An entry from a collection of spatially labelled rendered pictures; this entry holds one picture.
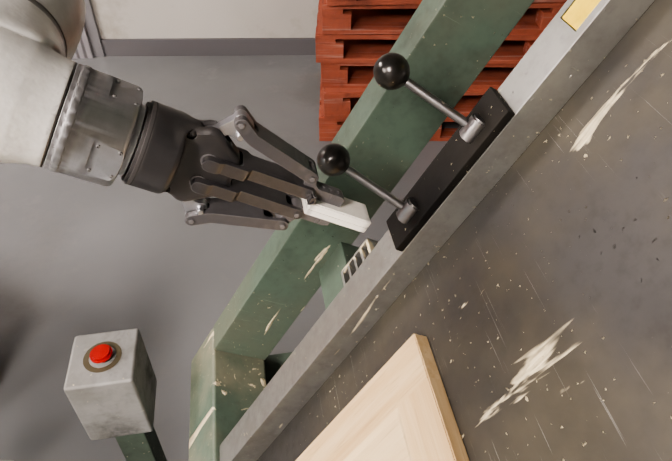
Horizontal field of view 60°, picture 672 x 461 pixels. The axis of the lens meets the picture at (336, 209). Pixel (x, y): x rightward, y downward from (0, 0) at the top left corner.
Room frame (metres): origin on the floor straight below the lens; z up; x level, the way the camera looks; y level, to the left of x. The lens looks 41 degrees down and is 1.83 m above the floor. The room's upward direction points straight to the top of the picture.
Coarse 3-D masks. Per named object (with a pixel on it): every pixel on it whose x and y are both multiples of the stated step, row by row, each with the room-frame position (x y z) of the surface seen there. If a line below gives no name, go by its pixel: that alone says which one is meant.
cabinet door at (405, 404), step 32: (416, 352) 0.38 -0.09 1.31; (384, 384) 0.37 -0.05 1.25; (416, 384) 0.35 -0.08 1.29; (352, 416) 0.37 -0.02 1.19; (384, 416) 0.34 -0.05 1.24; (416, 416) 0.32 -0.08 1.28; (448, 416) 0.30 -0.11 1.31; (320, 448) 0.36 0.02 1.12; (352, 448) 0.33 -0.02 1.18; (384, 448) 0.31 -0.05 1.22; (416, 448) 0.29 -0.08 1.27; (448, 448) 0.27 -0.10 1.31
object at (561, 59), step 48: (624, 0) 0.51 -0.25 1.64; (576, 48) 0.50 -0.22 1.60; (528, 96) 0.50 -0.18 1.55; (528, 144) 0.50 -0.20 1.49; (480, 192) 0.49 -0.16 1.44; (384, 240) 0.52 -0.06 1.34; (432, 240) 0.48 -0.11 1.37; (384, 288) 0.47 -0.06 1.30; (336, 336) 0.46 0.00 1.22; (288, 384) 0.46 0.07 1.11; (240, 432) 0.47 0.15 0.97
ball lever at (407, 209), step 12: (336, 144) 0.54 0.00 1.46; (324, 156) 0.53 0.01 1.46; (336, 156) 0.53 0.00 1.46; (348, 156) 0.53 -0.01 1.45; (324, 168) 0.52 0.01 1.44; (336, 168) 0.52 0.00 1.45; (348, 168) 0.53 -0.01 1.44; (360, 180) 0.52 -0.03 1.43; (384, 192) 0.51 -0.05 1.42; (396, 204) 0.50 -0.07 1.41; (408, 204) 0.50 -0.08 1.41; (408, 216) 0.49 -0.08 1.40
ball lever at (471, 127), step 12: (384, 60) 0.54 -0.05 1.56; (396, 60) 0.54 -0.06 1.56; (384, 72) 0.54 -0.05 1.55; (396, 72) 0.53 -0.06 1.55; (408, 72) 0.54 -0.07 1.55; (384, 84) 0.54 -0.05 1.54; (396, 84) 0.53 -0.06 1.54; (408, 84) 0.54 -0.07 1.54; (420, 96) 0.53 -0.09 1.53; (432, 96) 0.53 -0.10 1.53; (444, 108) 0.52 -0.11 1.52; (456, 120) 0.52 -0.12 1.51; (468, 120) 0.51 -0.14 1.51; (480, 120) 0.51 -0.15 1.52; (468, 132) 0.50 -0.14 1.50
